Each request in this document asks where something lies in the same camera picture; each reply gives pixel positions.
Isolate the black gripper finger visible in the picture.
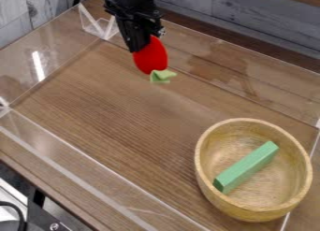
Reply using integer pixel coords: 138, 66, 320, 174
117, 18, 146, 52
141, 21, 155, 49

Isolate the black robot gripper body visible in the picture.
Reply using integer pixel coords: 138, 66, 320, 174
103, 0, 165, 37

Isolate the red plush strawberry toy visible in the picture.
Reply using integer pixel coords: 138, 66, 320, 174
133, 36, 177, 83

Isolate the wooden oval bowl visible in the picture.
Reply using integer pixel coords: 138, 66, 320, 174
194, 118, 312, 223

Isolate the green rectangular block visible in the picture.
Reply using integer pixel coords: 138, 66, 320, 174
213, 141, 279, 195

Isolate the clear acrylic table barrier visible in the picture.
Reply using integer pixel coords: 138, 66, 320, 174
0, 98, 209, 231

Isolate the clear acrylic corner bracket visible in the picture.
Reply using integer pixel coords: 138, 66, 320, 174
78, 4, 119, 40

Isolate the black metal table frame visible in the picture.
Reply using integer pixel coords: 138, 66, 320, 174
0, 162, 92, 231

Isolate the black cable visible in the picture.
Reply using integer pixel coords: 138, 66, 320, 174
0, 201, 28, 231

